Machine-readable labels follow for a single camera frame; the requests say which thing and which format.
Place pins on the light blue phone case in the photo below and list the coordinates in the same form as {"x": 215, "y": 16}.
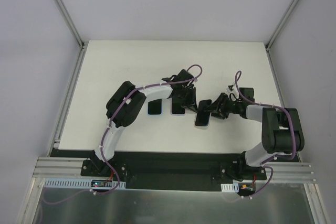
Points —
{"x": 155, "y": 115}

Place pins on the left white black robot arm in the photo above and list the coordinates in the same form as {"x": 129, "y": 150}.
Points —
{"x": 126, "y": 103}

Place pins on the left aluminium frame post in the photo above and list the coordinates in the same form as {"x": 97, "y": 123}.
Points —
{"x": 70, "y": 23}

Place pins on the dark blue phone case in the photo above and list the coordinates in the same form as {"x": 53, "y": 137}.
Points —
{"x": 203, "y": 105}

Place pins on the right white slotted cable duct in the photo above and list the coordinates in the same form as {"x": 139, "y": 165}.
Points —
{"x": 230, "y": 188}

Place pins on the white slotted cable duct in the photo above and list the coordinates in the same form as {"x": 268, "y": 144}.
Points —
{"x": 94, "y": 184}
{"x": 230, "y": 188}

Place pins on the aluminium frame post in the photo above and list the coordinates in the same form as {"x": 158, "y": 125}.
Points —
{"x": 70, "y": 23}
{"x": 281, "y": 25}

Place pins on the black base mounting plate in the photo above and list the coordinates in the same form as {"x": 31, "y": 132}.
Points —
{"x": 174, "y": 171}

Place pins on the horizontal aluminium extrusion rail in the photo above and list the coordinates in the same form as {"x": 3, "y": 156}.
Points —
{"x": 66, "y": 167}

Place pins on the lavender phone case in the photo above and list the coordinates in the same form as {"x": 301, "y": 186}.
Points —
{"x": 178, "y": 115}

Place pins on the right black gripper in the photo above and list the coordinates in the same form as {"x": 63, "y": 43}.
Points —
{"x": 219, "y": 106}

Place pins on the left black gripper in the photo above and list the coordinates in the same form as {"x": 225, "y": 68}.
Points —
{"x": 187, "y": 99}

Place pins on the clear translucent phone case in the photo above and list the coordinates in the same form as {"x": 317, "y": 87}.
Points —
{"x": 202, "y": 119}

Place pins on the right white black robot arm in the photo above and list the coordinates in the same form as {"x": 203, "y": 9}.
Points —
{"x": 281, "y": 130}

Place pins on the right aluminium frame post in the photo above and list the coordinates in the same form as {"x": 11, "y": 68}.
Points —
{"x": 281, "y": 25}

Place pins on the left white slotted cable duct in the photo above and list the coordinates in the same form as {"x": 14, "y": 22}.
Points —
{"x": 94, "y": 184}

